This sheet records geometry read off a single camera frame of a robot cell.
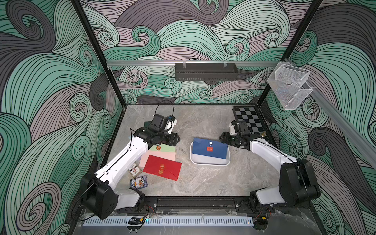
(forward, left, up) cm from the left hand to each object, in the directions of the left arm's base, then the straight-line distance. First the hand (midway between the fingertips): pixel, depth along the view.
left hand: (176, 136), depth 78 cm
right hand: (+5, -30, -11) cm, 33 cm away
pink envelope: (-2, +21, -19) cm, 28 cm away
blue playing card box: (-19, +21, -18) cm, 33 cm away
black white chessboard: (+31, -55, -16) cm, 65 cm away
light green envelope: (+4, +10, -19) cm, 22 cm away
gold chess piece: (+11, -57, -13) cm, 60 cm away
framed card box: (-12, +24, -18) cm, 32 cm away
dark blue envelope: (+1, -21, -15) cm, 25 cm away
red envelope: (-10, +8, -19) cm, 23 cm away
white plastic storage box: (-4, -15, -20) cm, 25 cm away
